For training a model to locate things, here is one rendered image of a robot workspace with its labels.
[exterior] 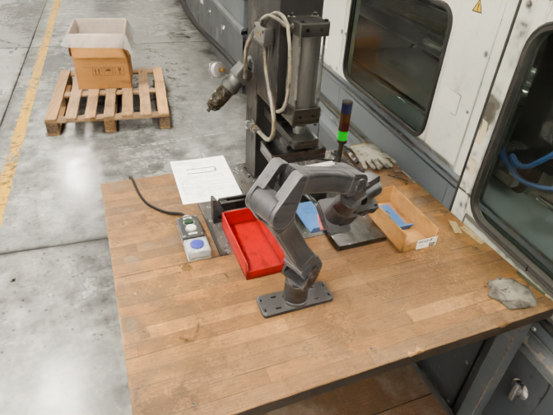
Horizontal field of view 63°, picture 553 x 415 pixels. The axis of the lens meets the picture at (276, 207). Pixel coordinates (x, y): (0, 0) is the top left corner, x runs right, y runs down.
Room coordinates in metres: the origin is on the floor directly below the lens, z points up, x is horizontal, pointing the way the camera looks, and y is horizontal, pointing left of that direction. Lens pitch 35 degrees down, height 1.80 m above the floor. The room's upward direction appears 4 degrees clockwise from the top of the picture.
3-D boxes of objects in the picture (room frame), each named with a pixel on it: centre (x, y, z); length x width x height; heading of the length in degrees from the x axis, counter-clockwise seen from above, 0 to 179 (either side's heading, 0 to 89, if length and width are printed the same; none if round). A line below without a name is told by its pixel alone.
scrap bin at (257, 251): (1.05, 0.06, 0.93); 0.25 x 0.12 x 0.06; 23
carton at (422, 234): (1.21, -0.40, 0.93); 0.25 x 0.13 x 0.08; 23
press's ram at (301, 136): (1.34, -0.01, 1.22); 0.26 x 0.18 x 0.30; 23
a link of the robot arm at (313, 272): (0.85, -0.07, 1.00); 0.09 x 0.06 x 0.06; 42
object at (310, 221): (1.10, -0.11, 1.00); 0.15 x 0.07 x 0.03; 25
